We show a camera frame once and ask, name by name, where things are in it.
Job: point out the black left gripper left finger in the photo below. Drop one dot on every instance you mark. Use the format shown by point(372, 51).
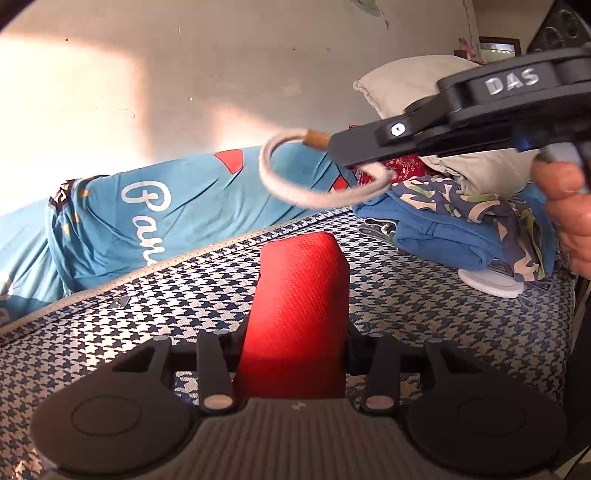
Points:
point(137, 411)

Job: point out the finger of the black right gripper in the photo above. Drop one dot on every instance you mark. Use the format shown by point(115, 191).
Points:
point(424, 129)

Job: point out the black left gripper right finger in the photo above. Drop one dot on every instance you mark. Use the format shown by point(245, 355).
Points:
point(458, 411)

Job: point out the red non-woven shopping bag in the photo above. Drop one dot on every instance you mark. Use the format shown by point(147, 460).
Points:
point(295, 339)

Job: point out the person's right hand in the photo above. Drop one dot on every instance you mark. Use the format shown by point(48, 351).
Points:
point(561, 183)

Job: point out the red patterned cloth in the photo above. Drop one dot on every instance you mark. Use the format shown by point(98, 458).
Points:
point(401, 168)

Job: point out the blue patterned clothes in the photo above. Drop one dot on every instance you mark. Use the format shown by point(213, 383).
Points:
point(437, 222)

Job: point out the white round disc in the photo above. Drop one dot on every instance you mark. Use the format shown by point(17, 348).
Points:
point(492, 283)

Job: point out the houndstooth woven bed mat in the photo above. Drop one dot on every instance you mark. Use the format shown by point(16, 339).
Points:
point(211, 289)

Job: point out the blue printed quilt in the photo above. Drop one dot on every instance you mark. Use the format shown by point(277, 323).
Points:
point(94, 230)

